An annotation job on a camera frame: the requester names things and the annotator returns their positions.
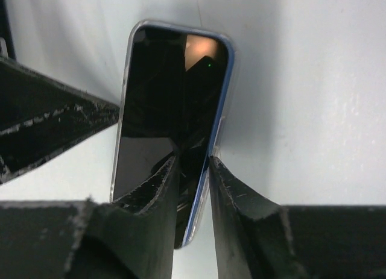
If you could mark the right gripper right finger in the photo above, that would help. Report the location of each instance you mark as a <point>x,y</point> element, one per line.
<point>257,238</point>

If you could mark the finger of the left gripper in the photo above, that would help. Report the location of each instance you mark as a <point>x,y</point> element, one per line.
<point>41,118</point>

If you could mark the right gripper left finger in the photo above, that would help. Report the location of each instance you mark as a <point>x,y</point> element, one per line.
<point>132,237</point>

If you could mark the dark blue smartphone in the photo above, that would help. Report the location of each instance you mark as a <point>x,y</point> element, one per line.
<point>156,110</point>

